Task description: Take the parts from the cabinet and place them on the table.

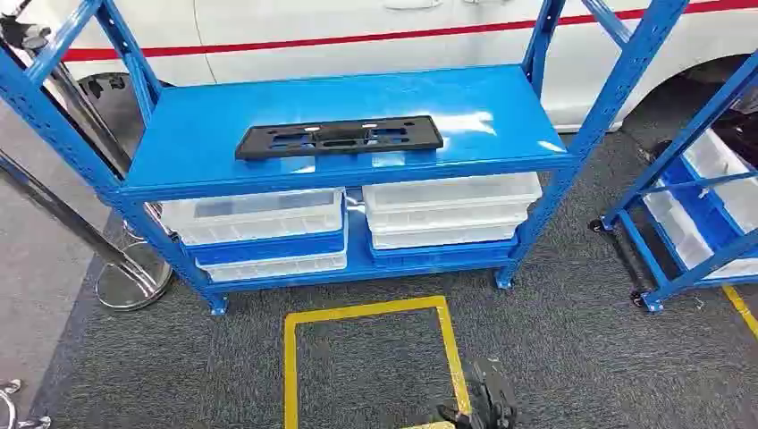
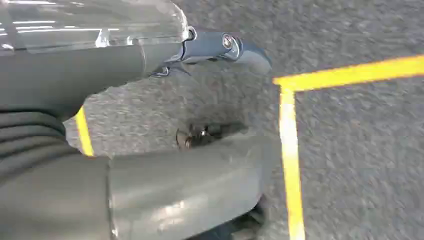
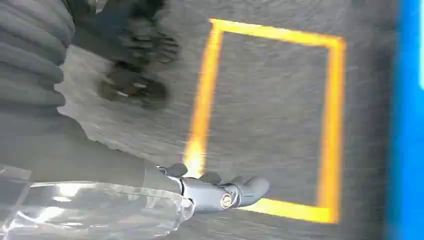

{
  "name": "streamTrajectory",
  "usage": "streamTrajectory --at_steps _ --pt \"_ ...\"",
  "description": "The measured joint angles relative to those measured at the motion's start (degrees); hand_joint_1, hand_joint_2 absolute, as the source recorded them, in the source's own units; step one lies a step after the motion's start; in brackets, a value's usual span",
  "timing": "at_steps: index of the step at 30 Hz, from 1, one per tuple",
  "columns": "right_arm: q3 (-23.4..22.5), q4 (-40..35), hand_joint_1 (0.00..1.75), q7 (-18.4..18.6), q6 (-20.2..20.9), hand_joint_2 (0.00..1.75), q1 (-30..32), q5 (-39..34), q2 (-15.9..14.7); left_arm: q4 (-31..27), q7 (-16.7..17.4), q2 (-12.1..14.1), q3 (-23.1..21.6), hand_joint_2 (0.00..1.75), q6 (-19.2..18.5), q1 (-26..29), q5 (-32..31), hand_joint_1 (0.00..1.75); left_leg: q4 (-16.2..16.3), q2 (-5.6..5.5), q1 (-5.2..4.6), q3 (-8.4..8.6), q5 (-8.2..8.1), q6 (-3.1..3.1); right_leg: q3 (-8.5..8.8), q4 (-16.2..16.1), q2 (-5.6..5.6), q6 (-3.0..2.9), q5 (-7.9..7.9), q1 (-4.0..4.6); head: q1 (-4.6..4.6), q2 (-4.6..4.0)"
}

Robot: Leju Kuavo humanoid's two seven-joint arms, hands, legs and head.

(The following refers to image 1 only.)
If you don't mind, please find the black plastic plate frame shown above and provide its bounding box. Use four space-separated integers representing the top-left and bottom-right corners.
234 115 444 162

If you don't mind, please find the clear plastic bin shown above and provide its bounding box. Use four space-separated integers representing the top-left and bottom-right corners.
642 180 758 281
369 222 522 251
198 251 350 283
684 129 758 233
366 204 531 235
362 172 543 217
159 188 346 247

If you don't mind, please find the yellow floor tape square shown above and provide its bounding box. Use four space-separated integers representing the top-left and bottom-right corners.
282 296 473 429

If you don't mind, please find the chrome stanchion post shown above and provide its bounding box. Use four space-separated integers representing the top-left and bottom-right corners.
0 0 134 179
0 150 174 312

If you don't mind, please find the chrome metal stand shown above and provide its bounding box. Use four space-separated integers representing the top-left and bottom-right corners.
0 378 54 429

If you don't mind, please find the yellow floor tape strip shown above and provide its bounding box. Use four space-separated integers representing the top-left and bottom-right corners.
722 285 758 341

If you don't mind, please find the white car with red stripe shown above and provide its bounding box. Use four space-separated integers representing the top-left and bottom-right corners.
17 0 758 172

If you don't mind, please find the blue metal shelf rack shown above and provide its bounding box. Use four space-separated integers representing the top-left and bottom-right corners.
592 50 758 313
0 0 691 316

